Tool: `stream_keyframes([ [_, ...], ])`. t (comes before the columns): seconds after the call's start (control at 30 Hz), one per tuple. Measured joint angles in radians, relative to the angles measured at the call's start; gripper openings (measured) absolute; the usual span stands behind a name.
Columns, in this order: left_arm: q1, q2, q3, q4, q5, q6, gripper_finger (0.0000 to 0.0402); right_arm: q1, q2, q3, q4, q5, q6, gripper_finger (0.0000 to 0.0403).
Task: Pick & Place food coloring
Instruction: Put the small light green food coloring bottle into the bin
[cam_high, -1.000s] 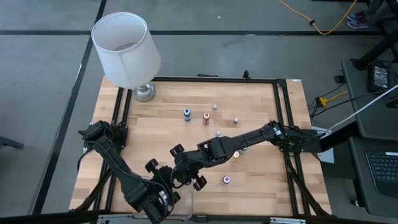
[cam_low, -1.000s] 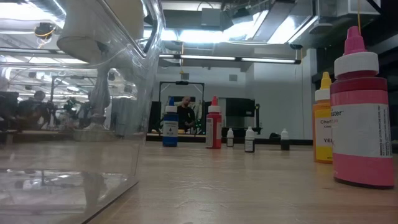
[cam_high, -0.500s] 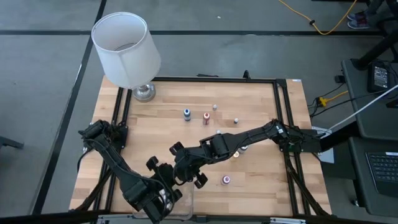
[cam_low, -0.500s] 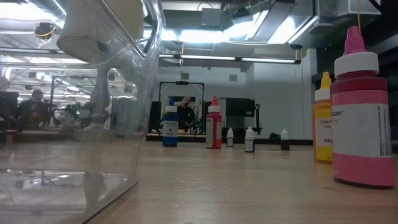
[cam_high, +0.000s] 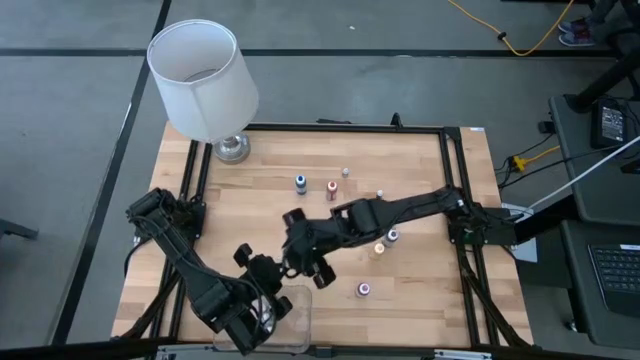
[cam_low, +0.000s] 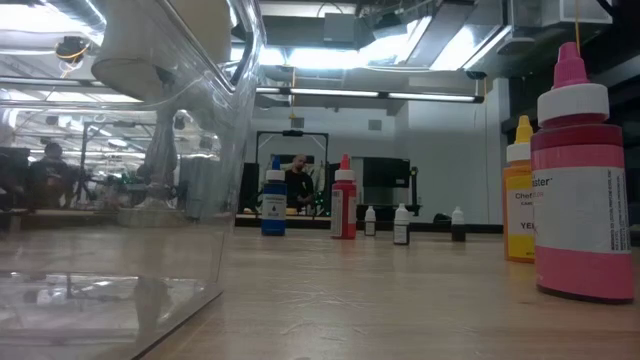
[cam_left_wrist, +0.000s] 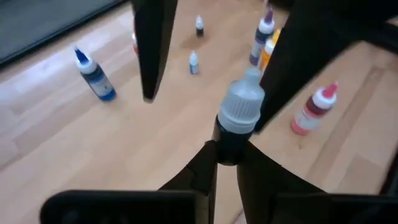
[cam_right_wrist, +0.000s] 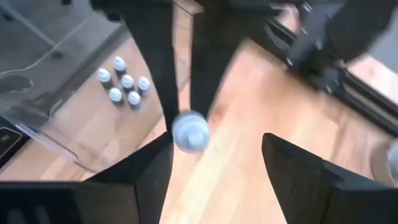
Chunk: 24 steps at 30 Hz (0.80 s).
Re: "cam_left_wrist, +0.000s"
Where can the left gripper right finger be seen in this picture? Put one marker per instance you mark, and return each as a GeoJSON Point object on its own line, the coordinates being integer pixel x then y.
{"type": "Point", "coordinates": [261, 186]}

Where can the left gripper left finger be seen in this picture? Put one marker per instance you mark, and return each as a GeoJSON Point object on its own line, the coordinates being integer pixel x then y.
{"type": "Point", "coordinates": [202, 174]}

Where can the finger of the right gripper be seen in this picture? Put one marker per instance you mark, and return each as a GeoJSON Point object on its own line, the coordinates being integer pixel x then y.
{"type": "Point", "coordinates": [295, 56]}
{"type": "Point", "coordinates": [154, 46]}

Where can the red food coloring bottle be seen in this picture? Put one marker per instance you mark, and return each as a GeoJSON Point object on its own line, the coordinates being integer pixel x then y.
{"type": "Point", "coordinates": [135, 46]}

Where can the yellow food coloring bottle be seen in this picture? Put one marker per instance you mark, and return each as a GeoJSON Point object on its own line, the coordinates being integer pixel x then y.
{"type": "Point", "coordinates": [266, 56]}

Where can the purple food coloring bottle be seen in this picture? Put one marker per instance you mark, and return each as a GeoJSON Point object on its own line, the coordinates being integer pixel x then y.
{"type": "Point", "coordinates": [261, 40]}

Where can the small white-capped dropper bottle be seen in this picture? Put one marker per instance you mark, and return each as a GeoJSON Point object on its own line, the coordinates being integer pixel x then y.
{"type": "Point", "coordinates": [193, 63]}
{"type": "Point", "coordinates": [241, 105]}
{"type": "Point", "coordinates": [199, 26]}

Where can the blue food coloring bottle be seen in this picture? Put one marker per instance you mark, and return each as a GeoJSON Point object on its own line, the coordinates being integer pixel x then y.
{"type": "Point", "coordinates": [98, 82]}

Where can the pink food coloring bottle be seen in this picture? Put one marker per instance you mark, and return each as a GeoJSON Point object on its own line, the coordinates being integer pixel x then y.
{"type": "Point", "coordinates": [311, 115]}

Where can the black aluminium table frame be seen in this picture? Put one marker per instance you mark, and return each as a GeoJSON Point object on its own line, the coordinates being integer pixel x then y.
{"type": "Point", "coordinates": [62, 31]}

